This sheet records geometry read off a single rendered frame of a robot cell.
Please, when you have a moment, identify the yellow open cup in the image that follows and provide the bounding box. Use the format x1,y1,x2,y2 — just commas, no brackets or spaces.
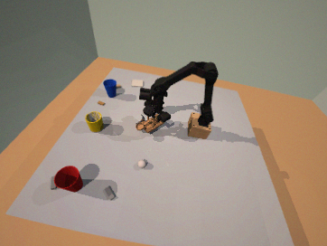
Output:
86,111,104,133

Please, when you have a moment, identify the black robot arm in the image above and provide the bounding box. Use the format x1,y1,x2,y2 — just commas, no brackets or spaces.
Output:
139,61,219,128

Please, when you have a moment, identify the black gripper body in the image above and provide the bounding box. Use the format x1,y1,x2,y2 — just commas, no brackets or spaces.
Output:
144,99,171,122

